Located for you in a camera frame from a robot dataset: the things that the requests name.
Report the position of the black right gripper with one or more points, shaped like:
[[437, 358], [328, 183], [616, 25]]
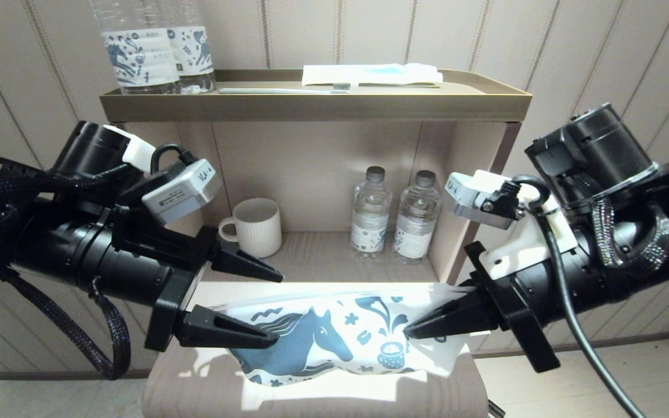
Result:
[[532, 290]]

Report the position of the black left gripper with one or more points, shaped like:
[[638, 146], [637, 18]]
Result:
[[137, 267]]

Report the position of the white blue horse pouch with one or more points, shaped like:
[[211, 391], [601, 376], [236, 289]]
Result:
[[340, 342]]

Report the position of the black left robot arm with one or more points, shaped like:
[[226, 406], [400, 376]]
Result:
[[32, 249]]

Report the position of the white ribbed ceramic mug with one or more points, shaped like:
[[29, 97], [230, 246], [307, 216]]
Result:
[[259, 226]]

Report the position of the black caster wheel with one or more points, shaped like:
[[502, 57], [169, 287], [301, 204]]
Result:
[[494, 410]]

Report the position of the small clear water bottle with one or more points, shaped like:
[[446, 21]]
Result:
[[369, 220], [417, 226]]

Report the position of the beige wooden shelf cabinet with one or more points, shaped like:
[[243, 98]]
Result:
[[311, 168]]

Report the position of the pale blue toothbrush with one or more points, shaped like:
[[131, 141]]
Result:
[[276, 90]]

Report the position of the large clear water bottle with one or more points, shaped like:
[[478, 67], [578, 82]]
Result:
[[195, 52], [140, 58]]

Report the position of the white blue toothpaste packet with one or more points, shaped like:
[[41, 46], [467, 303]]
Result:
[[369, 74]]

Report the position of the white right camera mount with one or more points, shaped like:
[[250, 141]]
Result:
[[520, 244]]

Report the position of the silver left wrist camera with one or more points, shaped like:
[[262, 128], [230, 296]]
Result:
[[180, 194]]

